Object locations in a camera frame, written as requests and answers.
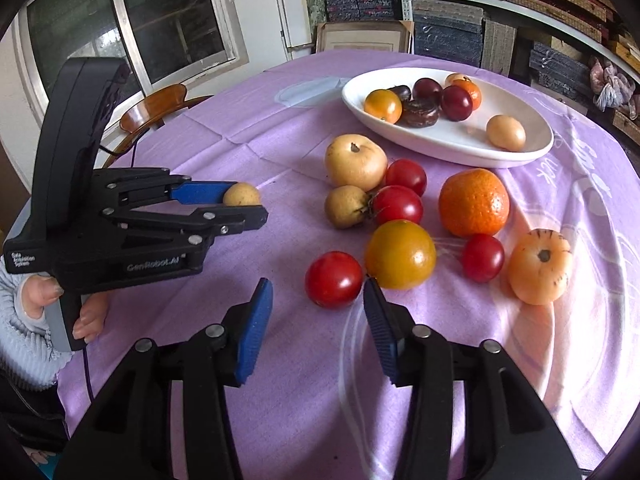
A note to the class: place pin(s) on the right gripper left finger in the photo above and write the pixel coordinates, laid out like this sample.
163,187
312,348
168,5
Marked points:
200,384

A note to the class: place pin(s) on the dark purple fruit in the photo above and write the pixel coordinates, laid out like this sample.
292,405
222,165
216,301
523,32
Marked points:
419,112
403,92

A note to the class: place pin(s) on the light blue knit sleeve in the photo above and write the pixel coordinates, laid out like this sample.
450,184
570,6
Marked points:
27,353

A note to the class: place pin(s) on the purple tablecloth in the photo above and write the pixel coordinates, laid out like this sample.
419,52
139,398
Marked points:
318,405

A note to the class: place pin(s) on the pale yellow fruit on plate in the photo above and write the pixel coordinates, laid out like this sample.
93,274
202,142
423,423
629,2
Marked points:
506,132

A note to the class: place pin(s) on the small tan round fruit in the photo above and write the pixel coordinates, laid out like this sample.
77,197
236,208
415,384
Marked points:
241,194

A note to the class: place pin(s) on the dark red plum on plate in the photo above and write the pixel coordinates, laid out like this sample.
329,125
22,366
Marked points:
427,88

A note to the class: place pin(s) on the large yellow pear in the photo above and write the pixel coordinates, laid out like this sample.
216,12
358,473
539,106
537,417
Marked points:
353,159

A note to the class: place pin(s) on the yellow orange tomato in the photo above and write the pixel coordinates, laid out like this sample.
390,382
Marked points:
383,104
400,255

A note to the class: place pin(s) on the person's left hand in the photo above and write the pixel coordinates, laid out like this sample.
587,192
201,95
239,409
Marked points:
39,292

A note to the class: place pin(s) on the red cherry tomato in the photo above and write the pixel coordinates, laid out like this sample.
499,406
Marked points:
407,173

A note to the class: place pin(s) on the framed picture leaning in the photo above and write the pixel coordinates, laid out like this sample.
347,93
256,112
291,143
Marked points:
385,36

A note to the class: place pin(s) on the red tomato with stem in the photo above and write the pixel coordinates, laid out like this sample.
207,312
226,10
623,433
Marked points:
395,202

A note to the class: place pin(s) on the peach striped tomato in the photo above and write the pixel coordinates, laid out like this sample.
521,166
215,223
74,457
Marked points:
540,267

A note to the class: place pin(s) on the white board leaning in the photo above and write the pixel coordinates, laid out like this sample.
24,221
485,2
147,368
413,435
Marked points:
295,28

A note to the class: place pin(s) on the beige striped fruit on plate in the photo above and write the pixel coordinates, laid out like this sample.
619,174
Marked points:
451,78

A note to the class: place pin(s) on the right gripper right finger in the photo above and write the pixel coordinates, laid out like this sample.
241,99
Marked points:
509,433

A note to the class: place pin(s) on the tan kiwi-like fruit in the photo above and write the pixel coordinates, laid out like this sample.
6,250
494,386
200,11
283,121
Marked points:
346,206

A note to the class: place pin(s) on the pink cloth bundle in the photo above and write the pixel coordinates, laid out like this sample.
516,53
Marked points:
612,88

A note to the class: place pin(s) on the dark red plum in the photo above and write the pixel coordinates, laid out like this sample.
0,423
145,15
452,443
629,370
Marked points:
427,88
456,103

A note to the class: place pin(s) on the window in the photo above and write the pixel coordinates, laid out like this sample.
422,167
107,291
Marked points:
163,42

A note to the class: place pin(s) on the large orange mandarin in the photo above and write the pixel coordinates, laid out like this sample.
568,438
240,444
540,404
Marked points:
473,202

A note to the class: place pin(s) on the small mandarin on plate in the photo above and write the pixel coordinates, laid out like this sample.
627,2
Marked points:
472,88

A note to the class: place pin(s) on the small red tomato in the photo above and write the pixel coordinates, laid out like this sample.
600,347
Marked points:
482,258

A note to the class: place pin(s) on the wooden chair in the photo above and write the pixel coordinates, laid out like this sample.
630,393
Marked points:
147,114

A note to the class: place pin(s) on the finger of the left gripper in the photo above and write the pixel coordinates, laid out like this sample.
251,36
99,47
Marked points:
200,192
225,220

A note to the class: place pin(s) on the white oval plate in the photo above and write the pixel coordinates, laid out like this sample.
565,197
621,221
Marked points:
464,142

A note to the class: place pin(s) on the metal shelf with boxes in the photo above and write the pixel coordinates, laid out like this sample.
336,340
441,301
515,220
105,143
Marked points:
547,44

